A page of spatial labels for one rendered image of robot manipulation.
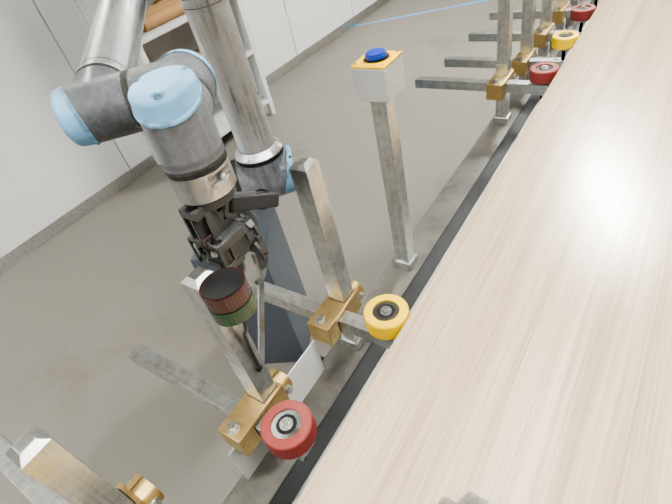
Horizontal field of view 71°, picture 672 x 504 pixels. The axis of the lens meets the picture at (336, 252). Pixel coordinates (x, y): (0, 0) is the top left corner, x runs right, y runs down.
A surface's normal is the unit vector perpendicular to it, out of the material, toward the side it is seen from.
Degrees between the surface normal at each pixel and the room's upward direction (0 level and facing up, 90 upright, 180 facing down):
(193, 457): 0
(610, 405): 0
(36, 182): 90
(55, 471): 90
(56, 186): 90
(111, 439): 0
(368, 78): 90
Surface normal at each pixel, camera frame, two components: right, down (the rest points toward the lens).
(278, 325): -0.07, 0.68
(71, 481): 0.83, 0.23
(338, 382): -0.20, -0.73
